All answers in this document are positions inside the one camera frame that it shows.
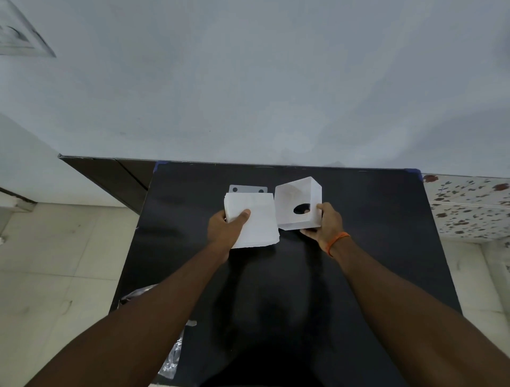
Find white tissue box holder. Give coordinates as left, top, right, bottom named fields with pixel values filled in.
left=274, top=176, right=323, bottom=231

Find person's left hand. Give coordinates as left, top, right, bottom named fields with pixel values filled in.
left=207, top=208, right=252, bottom=261

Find clear plastic wrapper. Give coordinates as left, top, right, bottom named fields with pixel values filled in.
left=118, top=284, right=197, bottom=380

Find white plastic lid plate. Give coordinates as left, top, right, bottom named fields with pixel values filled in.
left=228, top=184, right=268, bottom=195

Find speckled stone counter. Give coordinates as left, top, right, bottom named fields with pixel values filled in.
left=422, top=174, right=510, bottom=241

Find person's left forearm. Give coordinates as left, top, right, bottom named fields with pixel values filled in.
left=24, top=242, right=231, bottom=387

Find person's right hand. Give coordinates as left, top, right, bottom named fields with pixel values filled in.
left=300, top=202, right=345, bottom=253

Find framed wall picture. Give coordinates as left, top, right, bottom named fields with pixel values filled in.
left=0, top=0, right=56, bottom=58

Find person's right forearm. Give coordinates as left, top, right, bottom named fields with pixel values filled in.
left=328, top=237, right=510, bottom=387

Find stack of white paper napkins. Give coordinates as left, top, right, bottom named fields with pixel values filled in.
left=223, top=192, right=281, bottom=250

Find orange wrist band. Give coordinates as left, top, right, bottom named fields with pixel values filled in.
left=325, top=232, right=351, bottom=257

